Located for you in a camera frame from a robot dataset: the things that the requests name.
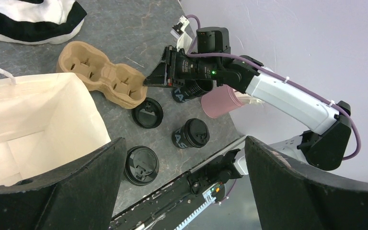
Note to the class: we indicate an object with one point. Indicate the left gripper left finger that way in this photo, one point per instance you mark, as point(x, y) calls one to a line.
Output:
point(79, 195)

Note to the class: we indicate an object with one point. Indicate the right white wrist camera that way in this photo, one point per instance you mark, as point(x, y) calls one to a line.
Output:
point(183, 39)

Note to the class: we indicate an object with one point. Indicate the black white striped cloth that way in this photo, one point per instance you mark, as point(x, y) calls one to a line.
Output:
point(35, 22)

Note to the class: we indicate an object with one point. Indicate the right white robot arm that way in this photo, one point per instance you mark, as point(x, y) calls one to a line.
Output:
point(329, 124)

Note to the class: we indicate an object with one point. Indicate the white wrapped straws bundle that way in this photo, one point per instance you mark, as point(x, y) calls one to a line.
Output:
point(250, 100)

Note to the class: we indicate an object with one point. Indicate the black coffee cup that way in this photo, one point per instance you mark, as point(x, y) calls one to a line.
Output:
point(191, 90)
point(180, 138)

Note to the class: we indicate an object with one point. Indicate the brown paper bag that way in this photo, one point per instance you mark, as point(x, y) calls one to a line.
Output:
point(46, 121)

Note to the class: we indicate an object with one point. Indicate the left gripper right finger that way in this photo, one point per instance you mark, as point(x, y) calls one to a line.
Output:
point(292, 195)

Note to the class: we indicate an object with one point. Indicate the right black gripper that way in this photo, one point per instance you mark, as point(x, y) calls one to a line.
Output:
point(175, 67)

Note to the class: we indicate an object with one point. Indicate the brown cardboard cup carrier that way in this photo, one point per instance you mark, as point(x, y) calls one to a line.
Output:
point(120, 83)

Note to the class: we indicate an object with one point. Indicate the pink straw holder cup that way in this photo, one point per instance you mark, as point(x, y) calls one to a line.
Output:
point(219, 101)

